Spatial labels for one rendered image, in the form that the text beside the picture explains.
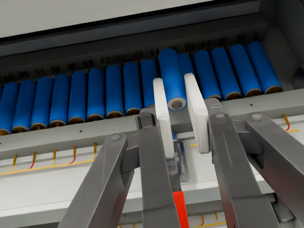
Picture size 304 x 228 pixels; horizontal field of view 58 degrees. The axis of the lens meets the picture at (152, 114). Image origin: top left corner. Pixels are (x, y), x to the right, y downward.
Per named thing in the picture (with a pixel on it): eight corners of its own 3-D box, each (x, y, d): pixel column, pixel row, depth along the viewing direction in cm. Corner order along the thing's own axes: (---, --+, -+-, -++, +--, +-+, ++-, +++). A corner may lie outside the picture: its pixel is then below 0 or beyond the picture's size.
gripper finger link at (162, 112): (175, 159, 17) (163, 160, 17) (166, 110, 23) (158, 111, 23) (169, 116, 16) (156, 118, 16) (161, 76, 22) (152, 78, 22)
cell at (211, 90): (192, 63, 32) (204, 107, 29) (192, 51, 31) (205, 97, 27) (208, 60, 32) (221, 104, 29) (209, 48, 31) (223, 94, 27)
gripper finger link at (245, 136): (213, 137, 14) (272, 130, 14) (199, 98, 19) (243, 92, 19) (215, 160, 15) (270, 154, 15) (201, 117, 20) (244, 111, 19)
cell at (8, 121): (24, 90, 34) (15, 136, 30) (10, 92, 34) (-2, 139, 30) (16, 81, 32) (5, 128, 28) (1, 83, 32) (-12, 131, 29)
